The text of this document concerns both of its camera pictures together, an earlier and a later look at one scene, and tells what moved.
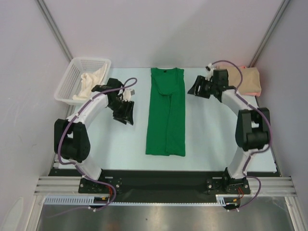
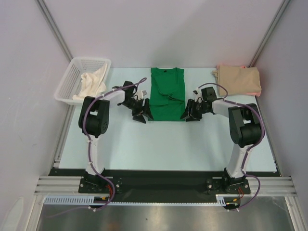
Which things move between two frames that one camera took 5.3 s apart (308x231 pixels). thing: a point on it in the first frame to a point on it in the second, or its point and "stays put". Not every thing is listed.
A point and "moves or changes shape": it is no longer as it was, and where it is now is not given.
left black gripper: [128, 112] to [136, 115]
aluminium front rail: [269, 186] stays put
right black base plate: [226, 185] stays put
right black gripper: [205, 85] to [194, 110]
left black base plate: [86, 186] stays put
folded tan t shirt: [251, 82] stays put
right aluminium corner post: [269, 33] stays put
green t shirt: [166, 113] moves or changes shape
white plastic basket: [70, 83] stays put
